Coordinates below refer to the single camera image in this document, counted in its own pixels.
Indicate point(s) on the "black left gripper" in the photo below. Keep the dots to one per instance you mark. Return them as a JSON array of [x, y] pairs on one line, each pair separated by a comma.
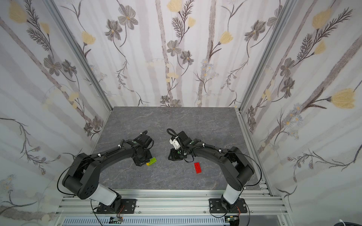
[[140, 163]]

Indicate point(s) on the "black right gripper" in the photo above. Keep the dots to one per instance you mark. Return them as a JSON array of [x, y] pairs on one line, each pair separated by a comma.
[[175, 154]]

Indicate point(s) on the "lime green lego brick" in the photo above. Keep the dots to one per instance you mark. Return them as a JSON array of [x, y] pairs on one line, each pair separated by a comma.
[[151, 162]]

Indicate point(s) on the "red lego brick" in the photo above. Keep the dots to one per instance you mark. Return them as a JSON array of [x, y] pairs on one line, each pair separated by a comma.
[[197, 167]]

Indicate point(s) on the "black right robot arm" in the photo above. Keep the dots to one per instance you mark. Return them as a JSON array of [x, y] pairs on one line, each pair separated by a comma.
[[236, 167]]

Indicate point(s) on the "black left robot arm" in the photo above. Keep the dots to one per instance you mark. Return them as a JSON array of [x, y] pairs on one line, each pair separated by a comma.
[[82, 177]]

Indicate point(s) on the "left circuit board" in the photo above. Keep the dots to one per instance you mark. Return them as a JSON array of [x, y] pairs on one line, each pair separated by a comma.
[[115, 220]]

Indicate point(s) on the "circuit board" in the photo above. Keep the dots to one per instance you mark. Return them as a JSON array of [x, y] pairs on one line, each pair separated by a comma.
[[232, 221], [115, 220]]

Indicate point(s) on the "right circuit board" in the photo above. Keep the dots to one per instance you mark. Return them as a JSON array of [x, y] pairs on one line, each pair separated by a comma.
[[232, 221]]

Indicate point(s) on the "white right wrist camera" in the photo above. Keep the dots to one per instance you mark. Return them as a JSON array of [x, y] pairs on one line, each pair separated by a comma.
[[174, 142]]

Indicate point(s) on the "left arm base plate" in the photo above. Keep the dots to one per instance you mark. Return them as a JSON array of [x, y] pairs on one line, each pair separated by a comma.
[[121, 206]]

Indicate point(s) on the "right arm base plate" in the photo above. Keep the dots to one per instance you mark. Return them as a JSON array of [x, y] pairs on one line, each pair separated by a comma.
[[222, 206]]

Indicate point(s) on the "aluminium frame rail front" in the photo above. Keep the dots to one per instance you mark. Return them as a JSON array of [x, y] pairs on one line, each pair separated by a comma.
[[264, 209]]

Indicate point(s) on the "white perforated cable duct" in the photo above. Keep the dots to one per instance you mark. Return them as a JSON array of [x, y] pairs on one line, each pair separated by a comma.
[[147, 221]]

